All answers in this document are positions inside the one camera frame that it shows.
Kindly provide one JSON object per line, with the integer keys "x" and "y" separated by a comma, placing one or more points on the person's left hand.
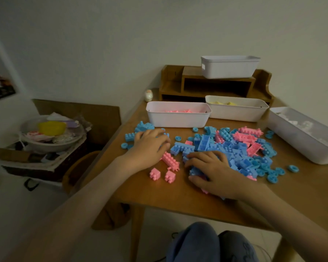
{"x": 146, "y": 154}

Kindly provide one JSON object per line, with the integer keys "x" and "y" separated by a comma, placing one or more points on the person's right hand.
{"x": 221, "y": 178}

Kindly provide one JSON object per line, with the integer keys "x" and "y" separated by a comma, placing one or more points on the person's right thumb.
{"x": 197, "y": 181}

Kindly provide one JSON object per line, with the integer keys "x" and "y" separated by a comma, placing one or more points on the person's left thumb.
{"x": 165, "y": 147}

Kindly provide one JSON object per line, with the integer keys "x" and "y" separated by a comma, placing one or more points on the person's left forearm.
{"x": 71, "y": 212}

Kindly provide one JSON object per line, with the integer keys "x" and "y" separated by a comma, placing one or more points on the person's right forearm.
{"x": 289, "y": 226}

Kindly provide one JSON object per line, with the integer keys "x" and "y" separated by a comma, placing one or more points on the long pink toy brick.
{"x": 170, "y": 161}

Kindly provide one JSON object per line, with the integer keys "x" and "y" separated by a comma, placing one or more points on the small pink toy brick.
{"x": 154, "y": 174}
{"x": 170, "y": 176}

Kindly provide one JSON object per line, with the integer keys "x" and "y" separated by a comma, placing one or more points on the blue animal-shaped toy brick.
{"x": 144, "y": 126}

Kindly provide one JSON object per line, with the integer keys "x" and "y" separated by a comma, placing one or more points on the white plastic bin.
{"x": 298, "y": 139}
{"x": 177, "y": 120}
{"x": 237, "y": 113}
{"x": 229, "y": 68}

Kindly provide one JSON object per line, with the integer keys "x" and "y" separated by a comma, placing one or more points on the blue rectangular toy brick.
{"x": 130, "y": 136}

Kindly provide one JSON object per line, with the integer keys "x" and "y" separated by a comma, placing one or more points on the heap of pink bricks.
{"x": 180, "y": 111}

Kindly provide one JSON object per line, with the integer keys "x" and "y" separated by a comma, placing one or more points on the pile of blue and pink bricks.
{"x": 235, "y": 152}

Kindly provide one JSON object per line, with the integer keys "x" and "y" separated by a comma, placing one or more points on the small egg-shaped figurine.
{"x": 148, "y": 96}

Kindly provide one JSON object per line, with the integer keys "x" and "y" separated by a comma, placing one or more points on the person's left leg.
{"x": 194, "y": 242}

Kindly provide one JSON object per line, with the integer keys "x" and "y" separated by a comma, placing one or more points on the person's leg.
{"x": 194, "y": 242}
{"x": 237, "y": 248}

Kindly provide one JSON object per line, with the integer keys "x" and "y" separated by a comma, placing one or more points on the wooden desk organizer shelf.
{"x": 191, "y": 87}

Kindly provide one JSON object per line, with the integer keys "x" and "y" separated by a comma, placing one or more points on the brown cardboard box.
{"x": 101, "y": 120}

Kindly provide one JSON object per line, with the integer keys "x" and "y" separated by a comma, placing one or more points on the heap of yellow bricks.
{"x": 221, "y": 103}

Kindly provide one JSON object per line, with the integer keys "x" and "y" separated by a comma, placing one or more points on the person's right leg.
{"x": 237, "y": 248}

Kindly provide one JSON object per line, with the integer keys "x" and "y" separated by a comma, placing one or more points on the wooden table leg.
{"x": 136, "y": 234}

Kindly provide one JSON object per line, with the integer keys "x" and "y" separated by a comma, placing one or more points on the round wooden stool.
{"x": 76, "y": 169}

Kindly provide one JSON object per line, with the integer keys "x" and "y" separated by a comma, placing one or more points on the yellow plastic bowl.
{"x": 52, "y": 128}

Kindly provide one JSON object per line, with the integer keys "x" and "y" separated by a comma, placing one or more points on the clear glass bowl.
{"x": 49, "y": 145}

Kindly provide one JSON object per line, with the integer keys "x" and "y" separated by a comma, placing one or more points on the heap of white bricks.
{"x": 303, "y": 124}

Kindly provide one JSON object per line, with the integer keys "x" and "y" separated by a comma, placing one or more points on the dark wall shelf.
{"x": 0, "y": 87}

